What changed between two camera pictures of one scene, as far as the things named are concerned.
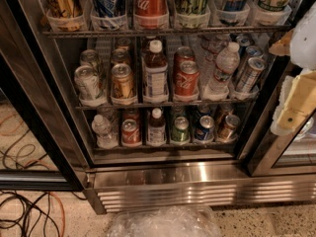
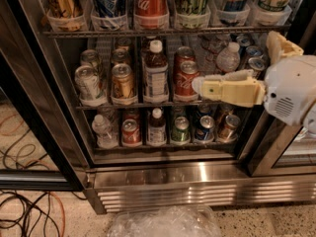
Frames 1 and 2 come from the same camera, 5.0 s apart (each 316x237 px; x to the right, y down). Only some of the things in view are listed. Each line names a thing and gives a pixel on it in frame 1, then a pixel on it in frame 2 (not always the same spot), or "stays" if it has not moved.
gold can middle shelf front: [122, 85] stays
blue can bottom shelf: [205, 130] stays
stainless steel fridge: [149, 97] stays
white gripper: [305, 46] to [290, 88]
